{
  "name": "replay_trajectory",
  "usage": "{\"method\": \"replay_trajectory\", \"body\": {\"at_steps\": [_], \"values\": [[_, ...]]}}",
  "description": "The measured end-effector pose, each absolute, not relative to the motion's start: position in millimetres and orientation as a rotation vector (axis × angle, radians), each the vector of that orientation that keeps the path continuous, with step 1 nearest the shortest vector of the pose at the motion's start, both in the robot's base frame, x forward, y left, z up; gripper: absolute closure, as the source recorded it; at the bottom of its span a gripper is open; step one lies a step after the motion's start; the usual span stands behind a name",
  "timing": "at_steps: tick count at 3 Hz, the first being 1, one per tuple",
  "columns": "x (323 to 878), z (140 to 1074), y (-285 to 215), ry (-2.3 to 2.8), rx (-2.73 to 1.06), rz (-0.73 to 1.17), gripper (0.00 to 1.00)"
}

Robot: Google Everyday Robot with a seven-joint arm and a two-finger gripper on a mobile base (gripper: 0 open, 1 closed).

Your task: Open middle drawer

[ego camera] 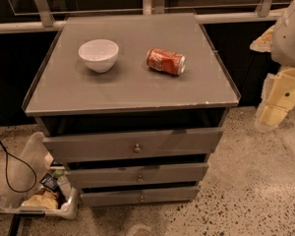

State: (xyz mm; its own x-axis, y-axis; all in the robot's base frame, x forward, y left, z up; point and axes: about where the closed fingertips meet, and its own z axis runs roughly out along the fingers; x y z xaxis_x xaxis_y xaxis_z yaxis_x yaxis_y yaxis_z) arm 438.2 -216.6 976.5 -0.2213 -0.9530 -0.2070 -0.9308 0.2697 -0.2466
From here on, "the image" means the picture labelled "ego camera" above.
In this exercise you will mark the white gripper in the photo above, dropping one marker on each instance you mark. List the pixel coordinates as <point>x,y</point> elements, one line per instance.
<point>290,38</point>

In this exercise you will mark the grey drawer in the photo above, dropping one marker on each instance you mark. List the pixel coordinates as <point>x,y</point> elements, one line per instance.
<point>137,175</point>
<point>137,197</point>
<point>130,145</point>

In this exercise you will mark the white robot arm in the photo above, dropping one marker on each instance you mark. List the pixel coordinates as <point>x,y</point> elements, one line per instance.
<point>283,40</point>

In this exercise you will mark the grey top drawer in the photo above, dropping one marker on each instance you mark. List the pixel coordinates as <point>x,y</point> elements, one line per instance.
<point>130,145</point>

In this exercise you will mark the grey bottom drawer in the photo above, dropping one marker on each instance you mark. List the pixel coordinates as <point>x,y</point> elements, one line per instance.
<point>137,197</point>

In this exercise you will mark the grey drawer cabinet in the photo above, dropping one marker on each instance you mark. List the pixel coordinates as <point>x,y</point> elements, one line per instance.
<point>67,98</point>

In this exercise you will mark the red soda can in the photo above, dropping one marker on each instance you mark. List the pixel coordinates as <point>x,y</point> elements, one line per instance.
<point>165,61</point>

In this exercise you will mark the white ceramic bowl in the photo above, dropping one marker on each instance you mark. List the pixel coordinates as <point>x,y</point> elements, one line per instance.
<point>99,55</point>

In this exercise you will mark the green snack packet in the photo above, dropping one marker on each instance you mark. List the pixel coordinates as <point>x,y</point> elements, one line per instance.
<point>58,173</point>

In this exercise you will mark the dark blue snack packet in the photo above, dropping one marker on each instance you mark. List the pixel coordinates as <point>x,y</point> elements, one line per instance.
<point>48,181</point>

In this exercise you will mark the yellow chip bag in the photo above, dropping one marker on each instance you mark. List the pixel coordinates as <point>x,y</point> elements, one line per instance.
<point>43,198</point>

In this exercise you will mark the clear plastic bin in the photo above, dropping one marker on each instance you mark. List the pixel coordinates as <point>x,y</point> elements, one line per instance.
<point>24,174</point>

